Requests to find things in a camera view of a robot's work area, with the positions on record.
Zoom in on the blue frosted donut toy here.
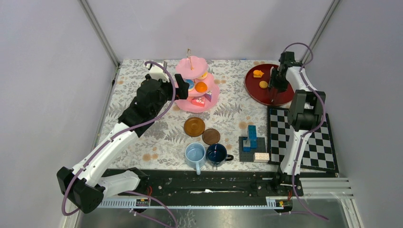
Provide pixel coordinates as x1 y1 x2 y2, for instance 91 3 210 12
185 79 195 92

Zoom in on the aluminium frame post right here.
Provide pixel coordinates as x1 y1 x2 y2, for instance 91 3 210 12
308 0 342 50

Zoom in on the light blue mug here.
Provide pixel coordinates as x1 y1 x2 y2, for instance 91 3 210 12
184 142 207 175

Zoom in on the pink purple cake slice toy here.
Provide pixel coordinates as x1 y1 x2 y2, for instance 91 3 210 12
203 91 212 102

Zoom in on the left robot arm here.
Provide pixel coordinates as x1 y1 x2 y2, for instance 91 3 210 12
57 74 189 216

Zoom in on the aluminium frame post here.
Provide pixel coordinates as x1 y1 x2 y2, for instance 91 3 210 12
78 0 121 68
308 0 342 50

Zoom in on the dark blue mug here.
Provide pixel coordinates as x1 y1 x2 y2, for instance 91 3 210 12
206 143 234 167

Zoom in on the light brown wooden coaster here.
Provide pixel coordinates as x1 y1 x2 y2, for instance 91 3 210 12
184 117 205 137

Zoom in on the aluminium frame post left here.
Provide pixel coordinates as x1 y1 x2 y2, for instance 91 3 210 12
78 0 121 68

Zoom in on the grey building block baseplate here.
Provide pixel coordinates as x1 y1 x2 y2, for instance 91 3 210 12
239 136 270 162

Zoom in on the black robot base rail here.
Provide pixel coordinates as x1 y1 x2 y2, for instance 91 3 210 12
130 168 294 207

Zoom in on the yellow round cake toy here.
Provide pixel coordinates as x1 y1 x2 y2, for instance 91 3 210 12
197 71 208 80

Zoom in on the black white checkerboard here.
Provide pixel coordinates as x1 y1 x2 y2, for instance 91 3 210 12
267 107 339 173

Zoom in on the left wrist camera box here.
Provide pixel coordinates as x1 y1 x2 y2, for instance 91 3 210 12
145 63 169 82

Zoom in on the white building block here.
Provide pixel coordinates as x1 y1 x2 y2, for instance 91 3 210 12
253 152 270 163

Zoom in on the floral patterned tablecloth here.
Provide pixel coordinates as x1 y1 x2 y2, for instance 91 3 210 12
100 59 277 171

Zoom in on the orange tart toy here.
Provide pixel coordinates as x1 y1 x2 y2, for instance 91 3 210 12
194 82 208 93

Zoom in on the blue building block tower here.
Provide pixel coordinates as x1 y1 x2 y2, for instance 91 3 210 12
242 125 257 152

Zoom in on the orange round cookie toy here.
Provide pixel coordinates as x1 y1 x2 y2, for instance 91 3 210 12
259 81 268 89

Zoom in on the pink three-tier cake stand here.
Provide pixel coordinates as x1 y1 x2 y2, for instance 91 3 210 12
175 49 220 113

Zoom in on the dark red round tray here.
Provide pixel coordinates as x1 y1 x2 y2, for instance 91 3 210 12
244 64 294 106

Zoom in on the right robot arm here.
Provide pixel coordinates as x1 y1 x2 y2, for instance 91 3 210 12
269 51 326 176

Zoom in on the orange yellow fish pastry toy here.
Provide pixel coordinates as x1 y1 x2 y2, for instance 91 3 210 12
253 70 264 78

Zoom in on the dark brown wooden coaster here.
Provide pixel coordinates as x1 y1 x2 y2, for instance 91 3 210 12
202 128 221 145

